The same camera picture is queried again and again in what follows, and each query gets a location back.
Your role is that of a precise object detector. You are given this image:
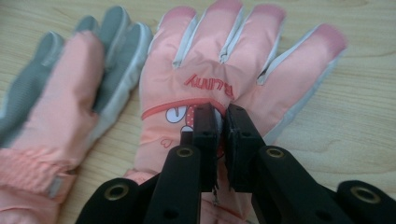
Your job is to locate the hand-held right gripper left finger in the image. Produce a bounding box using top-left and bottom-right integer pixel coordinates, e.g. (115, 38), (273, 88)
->
(143, 103), (219, 224)

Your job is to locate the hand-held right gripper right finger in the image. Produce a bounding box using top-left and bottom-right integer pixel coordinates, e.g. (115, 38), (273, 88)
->
(223, 104), (356, 224)

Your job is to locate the pink ski glove cartoon print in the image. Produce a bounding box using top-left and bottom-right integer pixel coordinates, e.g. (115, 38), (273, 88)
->
(123, 0), (348, 224)

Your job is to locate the pink ski glove grey palm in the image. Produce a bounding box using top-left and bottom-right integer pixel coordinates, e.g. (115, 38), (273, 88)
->
(0, 5), (154, 224)

